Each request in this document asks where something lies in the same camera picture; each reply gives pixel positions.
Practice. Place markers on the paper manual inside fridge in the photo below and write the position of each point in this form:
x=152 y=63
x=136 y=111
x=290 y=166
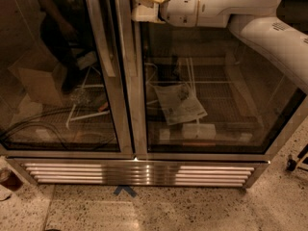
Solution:
x=179 y=103

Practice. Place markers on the black caster wheel cart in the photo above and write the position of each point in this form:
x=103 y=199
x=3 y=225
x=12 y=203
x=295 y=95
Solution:
x=301 y=162

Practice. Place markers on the brown object at left edge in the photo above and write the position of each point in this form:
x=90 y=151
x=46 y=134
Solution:
x=9 y=180

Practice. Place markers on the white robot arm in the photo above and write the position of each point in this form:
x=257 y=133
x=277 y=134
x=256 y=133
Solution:
x=254 y=22

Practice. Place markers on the left fridge door handle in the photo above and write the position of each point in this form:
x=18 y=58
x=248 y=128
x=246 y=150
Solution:
x=99 y=32

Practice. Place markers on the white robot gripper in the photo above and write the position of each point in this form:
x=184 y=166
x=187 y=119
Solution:
x=181 y=4

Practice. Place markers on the small white block inside fridge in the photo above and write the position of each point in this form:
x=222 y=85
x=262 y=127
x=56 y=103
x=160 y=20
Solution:
x=164 y=134

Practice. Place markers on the blue tape floor marker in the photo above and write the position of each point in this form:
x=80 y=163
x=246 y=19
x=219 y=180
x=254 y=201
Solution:
x=124 y=188

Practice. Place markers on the stainless glass door refrigerator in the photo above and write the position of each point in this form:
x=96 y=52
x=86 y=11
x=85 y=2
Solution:
x=64 y=121

